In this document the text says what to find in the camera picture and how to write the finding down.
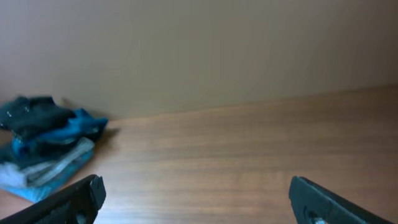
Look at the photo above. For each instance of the blue crumpled garment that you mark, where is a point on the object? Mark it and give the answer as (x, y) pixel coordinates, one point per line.
(82, 125)

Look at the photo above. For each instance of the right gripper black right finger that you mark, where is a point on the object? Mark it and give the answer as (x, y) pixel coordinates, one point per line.
(312, 203)

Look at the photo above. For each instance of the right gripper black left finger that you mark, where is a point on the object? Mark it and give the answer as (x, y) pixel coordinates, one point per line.
(77, 203)

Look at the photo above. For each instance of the grey folded garment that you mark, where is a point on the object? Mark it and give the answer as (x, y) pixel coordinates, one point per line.
(35, 170)

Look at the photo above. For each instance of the black folded garment in pile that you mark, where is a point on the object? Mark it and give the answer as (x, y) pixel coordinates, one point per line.
(8, 156)

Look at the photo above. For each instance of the black t-shirt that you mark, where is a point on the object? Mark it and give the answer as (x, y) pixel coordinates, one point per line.
(27, 118)

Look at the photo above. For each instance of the light blue denim garment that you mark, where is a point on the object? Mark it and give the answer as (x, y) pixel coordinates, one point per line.
(36, 194)

